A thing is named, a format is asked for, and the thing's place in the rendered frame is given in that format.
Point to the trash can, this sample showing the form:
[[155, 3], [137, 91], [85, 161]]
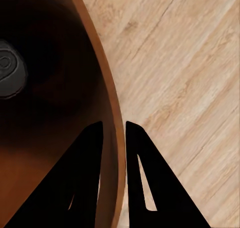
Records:
[[37, 128]]

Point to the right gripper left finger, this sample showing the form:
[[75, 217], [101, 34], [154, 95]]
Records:
[[67, 196]]

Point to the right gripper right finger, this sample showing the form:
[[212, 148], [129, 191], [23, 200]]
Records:
[[175, 208]]

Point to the can of soda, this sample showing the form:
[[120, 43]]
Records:
[[26, 60]]

